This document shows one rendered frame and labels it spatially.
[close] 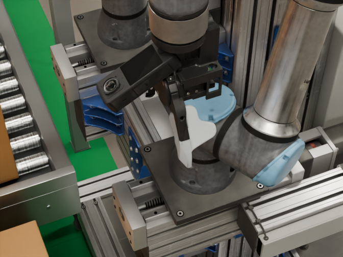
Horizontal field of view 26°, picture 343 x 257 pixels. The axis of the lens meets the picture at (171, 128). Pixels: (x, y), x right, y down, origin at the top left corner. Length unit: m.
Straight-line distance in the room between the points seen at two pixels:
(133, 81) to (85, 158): 2.07
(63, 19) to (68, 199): 0.63
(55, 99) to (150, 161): 1.62
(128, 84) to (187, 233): 0.81
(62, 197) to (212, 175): 0.80
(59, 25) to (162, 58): 1.61
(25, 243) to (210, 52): 1.29
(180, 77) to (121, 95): 0.08
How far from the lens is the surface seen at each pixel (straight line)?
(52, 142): 2.32
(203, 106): 1.48
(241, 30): 1.60
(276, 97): 1.39
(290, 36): 1.34
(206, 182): 1.60
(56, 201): 2.30
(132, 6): 1.86
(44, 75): 3.37
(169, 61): 0.96
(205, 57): 0.99
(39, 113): 2.40
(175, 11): 0.90
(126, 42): 1.91
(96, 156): 3.02
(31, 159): 2.34
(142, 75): 0.96
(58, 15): 2.53
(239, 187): 1.64
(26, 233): 2.19
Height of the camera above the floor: 2.36
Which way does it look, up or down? 49 degrees down
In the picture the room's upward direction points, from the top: straight up
